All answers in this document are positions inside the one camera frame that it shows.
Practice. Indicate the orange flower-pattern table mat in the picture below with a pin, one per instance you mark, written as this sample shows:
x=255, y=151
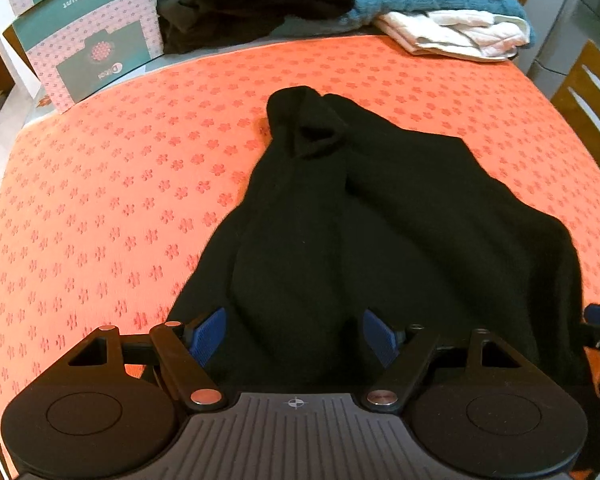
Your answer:
x=106, y=209

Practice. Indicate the teal knitted sweater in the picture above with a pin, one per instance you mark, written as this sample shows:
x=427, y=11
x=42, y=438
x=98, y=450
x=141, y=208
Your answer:
x=365, y=11

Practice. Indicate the white quilted jacket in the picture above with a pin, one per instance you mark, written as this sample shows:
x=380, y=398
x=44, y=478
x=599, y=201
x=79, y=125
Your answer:
x=466, y=34

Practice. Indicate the silver refrigerator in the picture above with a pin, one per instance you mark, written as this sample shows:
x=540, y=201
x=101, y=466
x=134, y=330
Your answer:
x=577, y=22

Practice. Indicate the lower teal pink carton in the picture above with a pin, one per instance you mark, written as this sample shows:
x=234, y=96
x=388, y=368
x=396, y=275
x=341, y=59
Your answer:
x=77, y=47

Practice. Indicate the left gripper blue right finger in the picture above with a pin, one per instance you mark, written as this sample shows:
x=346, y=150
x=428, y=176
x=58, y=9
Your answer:
x=381, y=339

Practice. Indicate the wooden chair right with clothes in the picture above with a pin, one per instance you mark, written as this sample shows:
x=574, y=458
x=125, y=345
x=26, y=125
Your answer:
x=578, y=98

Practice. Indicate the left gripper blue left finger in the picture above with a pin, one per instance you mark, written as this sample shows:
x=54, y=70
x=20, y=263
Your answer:
x=207, y=335

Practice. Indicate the black sweater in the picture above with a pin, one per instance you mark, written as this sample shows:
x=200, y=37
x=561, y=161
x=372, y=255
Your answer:
x=346, y=212

